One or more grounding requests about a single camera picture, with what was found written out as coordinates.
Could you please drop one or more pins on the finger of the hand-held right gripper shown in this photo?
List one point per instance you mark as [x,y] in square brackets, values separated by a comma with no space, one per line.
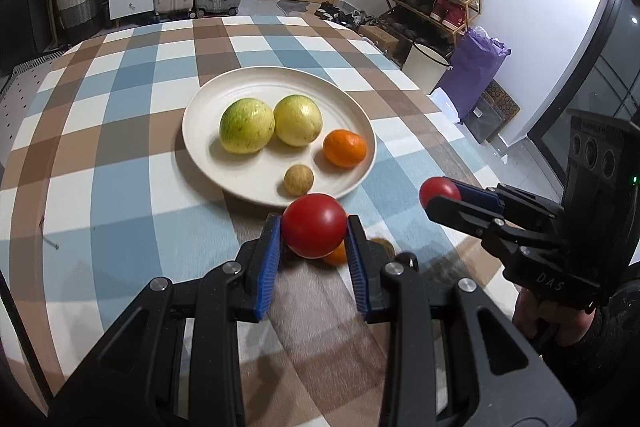
[480,196]
[470,217]

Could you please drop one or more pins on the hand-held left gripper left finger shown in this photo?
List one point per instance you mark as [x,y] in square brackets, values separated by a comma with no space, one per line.
[267,267]

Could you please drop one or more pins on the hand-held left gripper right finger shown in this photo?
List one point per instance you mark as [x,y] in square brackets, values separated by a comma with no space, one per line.
[357,267]

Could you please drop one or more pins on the orange mandarin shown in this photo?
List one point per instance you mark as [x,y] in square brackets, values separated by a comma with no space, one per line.
[345,148]
[336,257]

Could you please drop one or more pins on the brown longan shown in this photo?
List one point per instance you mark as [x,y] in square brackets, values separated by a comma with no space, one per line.
[382,244]
[298,179]

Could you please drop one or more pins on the red tomato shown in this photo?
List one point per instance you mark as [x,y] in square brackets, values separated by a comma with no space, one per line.
[315,225]
[439,189]

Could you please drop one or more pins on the yellow-green guava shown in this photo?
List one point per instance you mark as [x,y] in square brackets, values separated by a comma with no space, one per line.
[247,127]
[298,119]

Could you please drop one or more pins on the cream round plate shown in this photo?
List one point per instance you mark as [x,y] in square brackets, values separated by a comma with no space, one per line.
[210,117]

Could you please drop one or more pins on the person's right forearm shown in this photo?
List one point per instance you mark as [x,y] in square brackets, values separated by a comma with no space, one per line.
[615,337]

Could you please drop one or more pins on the person's right hand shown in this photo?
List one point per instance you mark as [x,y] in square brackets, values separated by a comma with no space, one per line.
[525,312]

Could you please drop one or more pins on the brown patterned doormat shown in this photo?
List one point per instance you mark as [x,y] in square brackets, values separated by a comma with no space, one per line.
[502,99]

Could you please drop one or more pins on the purple bag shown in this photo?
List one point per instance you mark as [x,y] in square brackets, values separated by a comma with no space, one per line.
[472,72]

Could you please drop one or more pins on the cream waste bin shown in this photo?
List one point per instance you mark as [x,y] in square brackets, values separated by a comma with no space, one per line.
[422,69]

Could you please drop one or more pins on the black framed glass door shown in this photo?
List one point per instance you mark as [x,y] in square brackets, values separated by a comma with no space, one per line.
[600,72]

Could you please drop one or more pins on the brown cardboard box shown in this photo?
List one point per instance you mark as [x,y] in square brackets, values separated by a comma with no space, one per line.
[380,39]

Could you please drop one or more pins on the checked tablecloth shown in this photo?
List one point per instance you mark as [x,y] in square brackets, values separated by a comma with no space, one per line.
[125,107]

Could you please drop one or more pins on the scattered sneakers pile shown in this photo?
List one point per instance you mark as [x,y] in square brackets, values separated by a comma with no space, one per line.
[345,14]

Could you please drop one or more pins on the grey floor mat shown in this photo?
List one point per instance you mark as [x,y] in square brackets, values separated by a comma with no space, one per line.
[295,7]

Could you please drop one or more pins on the patterned floor rug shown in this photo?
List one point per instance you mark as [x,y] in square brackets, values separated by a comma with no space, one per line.
[15,92]

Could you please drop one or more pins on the wicker basket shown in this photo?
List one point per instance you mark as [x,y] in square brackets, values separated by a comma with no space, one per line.
[77,7]

